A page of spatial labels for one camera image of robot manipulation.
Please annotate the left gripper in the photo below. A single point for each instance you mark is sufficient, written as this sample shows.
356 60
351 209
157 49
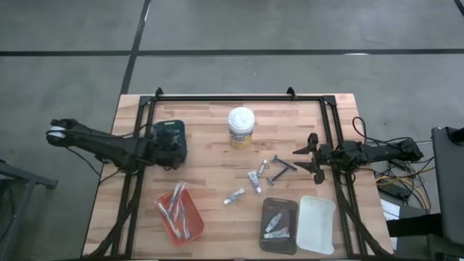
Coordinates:
166 148

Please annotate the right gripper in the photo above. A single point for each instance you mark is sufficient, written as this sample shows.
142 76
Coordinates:
320 156

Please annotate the teal plastic bin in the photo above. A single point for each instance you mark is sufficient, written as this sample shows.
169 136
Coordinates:
183 145

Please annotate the green toothbrush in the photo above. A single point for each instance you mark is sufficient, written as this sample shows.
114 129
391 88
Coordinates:
176 194

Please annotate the small white toothpaste tube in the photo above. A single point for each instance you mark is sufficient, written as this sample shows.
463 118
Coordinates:
273 222

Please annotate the blue toothbrush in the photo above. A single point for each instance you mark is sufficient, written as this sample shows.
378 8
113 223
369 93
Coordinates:
185 224

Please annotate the orange plastic bin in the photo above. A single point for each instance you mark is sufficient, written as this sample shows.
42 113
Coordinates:
195 223

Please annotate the red-ended toothpaste tube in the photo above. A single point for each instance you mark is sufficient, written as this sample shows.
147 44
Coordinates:
276 234
233 195

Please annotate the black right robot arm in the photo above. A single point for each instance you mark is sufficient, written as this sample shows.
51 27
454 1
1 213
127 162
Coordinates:
377 150

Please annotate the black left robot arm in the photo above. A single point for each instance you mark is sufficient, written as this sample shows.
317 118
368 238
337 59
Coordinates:
101 145

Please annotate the purple-printed toothpaste tube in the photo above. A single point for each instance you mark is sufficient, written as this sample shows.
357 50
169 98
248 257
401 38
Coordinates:
254 181

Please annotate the grey translucent plastic bin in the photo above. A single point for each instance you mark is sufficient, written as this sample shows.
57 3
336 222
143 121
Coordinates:
286 214

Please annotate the white plastic bin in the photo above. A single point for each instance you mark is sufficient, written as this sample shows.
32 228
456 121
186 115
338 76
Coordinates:
316 224

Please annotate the Lysol wipes canister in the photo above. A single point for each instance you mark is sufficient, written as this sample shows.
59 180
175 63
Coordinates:
241 119

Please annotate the black power brick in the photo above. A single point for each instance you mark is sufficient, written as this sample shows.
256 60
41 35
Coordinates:
393 190

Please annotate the white paper sheet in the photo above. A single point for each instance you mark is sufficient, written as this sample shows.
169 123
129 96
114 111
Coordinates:
390 212

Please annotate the grey metal stand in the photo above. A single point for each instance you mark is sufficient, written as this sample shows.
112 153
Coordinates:
32 179

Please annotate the black equipment case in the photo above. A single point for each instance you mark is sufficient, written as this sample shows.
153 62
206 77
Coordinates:
449 181

